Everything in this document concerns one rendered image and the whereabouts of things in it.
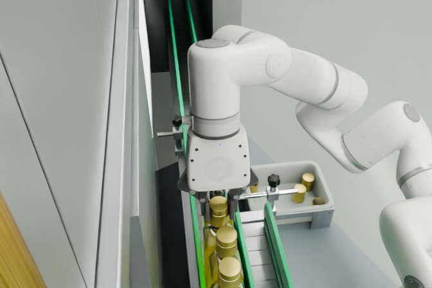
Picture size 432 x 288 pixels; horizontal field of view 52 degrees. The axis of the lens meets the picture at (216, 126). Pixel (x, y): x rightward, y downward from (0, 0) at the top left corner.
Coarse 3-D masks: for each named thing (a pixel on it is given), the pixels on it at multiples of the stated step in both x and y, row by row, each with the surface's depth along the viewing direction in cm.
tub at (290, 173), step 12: (264, 168) 127; (276, 168) 128; (288, 168) 129; (300, 168) 129; (312, 168) 129; (264, 180) 130; (288, 180) 131; (300, 180) 132; (324, 180) 123; (312, 192) 129; (324, 192) 121; (252, 204) 117; (276, 204) 126; (288, 204) 126; (300, 204) 126; (324, 204) 117
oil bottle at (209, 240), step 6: (204, 228) 82; (204, 234) 81; (210, 234) 80; (204, 240) 81; (210, 240) 80; (204, 246) 80; (210, 246) 80; (204, 252) 81; (210, 252) 80; (204, 258) 83; (204, 264) 85; (204, 270) 87; (204, 276) 90
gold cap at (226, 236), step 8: (224, 232) 72; (232, 232) 72; (216, 240) 73; (224, 240) 71; (232, 240) 71; (216, 248) 74; (224, 248) 72; (232, 248) 72; (224, 256) 73; (232, 256) 74
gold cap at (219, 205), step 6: (216, 198) 77; (222, 198) 77; (210, 204) 76; (216, 204) 76; (222, 204) 76; (228, 204) 76; (210, 210) 76; (216, 210) 75; (222, 210) 75; (228, 210) 77; (210, 216) 77; (216, 216) 76; (222, 216) 76; (228, 216) 78; (210, 222) 78; (216, 222) 77; (222, 222) 77
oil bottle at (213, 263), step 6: (210, 258) 78; (216, 258) 77; (210, 264) 77; (216, 264) 76; (240, 264) 76; (210, 270) 77; (216, 270) 75; (240, 270) 76; (210, 276) 78; (216, 276) 75; (240, 276) 76; (210, 282) 79
